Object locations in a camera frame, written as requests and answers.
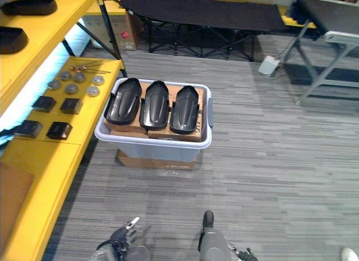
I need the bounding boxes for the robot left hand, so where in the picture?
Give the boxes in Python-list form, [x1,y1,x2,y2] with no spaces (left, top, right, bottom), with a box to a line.
[110,216,141,245]

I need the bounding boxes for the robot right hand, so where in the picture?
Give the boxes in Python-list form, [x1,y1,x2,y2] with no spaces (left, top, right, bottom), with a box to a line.
[227,243,259,261]

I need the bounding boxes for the black plastic housing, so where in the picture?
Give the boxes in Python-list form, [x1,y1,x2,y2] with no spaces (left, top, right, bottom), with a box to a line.
[139,80,171,131]
[0,0,58,16]
[169,85,200,135]
[0,26,29,54]
[103,77,143,126]

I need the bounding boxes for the yellow storage shelf rack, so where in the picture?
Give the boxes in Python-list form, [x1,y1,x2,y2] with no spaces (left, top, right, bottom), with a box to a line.
[0,0,128,261]

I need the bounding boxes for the robot left leg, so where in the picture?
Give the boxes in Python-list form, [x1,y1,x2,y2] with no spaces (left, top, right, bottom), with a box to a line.
[127,245,151,261]

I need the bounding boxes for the flat cardboard under bin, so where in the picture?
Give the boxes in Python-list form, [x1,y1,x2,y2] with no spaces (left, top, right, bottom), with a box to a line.
[117,149,197,171]

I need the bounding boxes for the grey plastic storage bin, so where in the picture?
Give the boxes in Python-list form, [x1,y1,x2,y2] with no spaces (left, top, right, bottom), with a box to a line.
[94,77,215,163]

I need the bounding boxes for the person's foot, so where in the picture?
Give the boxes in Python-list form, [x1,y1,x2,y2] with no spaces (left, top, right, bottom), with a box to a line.
[340,246,359,261]

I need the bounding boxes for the plain brown carton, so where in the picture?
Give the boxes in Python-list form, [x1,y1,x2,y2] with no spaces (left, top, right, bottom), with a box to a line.
[103,81,149,139]

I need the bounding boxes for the brown carton with black logo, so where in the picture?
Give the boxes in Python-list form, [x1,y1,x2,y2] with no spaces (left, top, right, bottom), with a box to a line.
[148,103,203,143]

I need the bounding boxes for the small black square box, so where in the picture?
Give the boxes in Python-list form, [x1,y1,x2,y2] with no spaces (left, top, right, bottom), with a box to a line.
[46,121,73,140]
[13,120,44,139]
[32,95,57,113]
[59,97,84,115]

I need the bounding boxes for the white power adapter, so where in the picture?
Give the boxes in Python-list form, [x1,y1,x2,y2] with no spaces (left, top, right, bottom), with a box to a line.
[257,55,280,76]

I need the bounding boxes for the black rack diagonal brace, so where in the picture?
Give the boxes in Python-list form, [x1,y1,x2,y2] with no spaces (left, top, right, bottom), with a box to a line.
[75,21,122,60]

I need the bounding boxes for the cardboard box with red label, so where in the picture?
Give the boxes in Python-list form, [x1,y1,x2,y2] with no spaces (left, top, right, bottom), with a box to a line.
[82,12,144,51]

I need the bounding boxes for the black folding cot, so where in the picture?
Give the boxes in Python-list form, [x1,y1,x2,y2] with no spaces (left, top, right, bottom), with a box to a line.
[119,0,289,62]

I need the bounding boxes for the grey folding table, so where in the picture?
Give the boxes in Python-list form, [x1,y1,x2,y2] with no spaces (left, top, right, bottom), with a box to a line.
[276,0,359,106]

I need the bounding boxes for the black rack upright post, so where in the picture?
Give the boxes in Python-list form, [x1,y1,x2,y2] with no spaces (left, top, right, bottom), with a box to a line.
[96,0,128,78]

